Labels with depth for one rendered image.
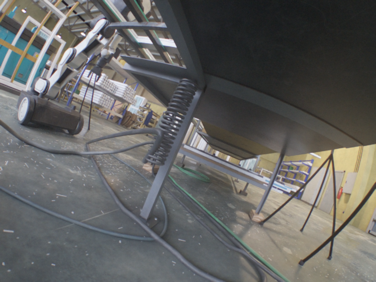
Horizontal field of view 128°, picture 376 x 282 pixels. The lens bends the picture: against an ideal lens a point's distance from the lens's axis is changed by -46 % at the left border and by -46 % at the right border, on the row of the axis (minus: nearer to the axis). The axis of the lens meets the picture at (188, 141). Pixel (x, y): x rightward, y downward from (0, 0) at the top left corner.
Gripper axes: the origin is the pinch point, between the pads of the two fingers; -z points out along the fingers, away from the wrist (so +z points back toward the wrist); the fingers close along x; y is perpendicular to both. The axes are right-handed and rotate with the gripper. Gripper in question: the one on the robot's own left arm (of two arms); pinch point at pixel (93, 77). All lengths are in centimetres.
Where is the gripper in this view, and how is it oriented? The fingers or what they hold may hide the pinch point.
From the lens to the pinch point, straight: 160.8
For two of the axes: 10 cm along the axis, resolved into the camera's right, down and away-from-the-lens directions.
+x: 8.7, 4.8, 1.3
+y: -0.8, -1.1, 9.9
